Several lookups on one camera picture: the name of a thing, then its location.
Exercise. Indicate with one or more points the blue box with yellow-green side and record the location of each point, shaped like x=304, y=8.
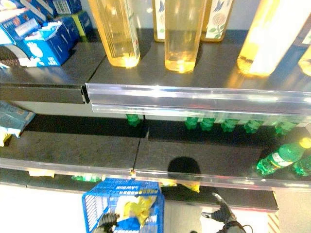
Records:
x=83, y=23

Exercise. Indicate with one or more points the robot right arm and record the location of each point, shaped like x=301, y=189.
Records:
x=233, y=227

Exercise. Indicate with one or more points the blue box with barcode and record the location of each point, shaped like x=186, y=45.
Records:
x=66, y=6

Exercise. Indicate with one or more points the green soda bottle yellow cap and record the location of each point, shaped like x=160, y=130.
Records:
x=279, y=157

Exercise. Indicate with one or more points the plain blue box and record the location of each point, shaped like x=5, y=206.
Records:
x=71, y=31

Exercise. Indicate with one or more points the black metal shelf board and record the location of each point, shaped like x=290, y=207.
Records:
x=206, y=70
x=230, y=197
x=85, y=148

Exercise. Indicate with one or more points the blue plastic shopping basket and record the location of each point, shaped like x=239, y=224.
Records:
x=102, y=194

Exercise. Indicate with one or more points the blue and white cookie box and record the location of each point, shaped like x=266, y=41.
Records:
x=14, y=26

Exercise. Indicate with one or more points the oil bottle with flower label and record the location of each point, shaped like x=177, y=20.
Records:
x=217, y=21

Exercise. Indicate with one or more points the blue box with white stripe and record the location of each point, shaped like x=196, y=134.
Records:
x=36, y=7

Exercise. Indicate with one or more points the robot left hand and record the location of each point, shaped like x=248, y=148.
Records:
x=108, y=221

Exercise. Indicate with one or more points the clear plastic price rail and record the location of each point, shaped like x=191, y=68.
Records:
x=97, y=170
x=194, y=99

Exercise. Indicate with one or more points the light blue snack bag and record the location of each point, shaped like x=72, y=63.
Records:
x=13, y=119

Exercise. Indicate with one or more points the square clear cooking oil bottle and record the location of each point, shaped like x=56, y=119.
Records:
x=116, y=31
x=181, y=43

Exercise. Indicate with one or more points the yellow snack pack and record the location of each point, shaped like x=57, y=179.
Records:
x=4, y=137
x=41, y=173
x=192, y=187
x=167, y=183

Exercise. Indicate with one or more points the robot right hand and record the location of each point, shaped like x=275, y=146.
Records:
x=224, y=212

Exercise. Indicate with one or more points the large yellow cooking oil bottle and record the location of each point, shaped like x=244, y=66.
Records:
x=264, y=43

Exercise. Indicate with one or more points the oil bottle with bird label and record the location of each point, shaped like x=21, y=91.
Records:
x=159, y=21

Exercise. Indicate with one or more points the green snack pack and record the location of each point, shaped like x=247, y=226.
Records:
x=86, y=178

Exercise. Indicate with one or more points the blue box with white footprint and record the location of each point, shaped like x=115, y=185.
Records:
x=48, y=48

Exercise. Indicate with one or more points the yellow snack bag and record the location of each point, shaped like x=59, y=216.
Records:
x=139, y=208

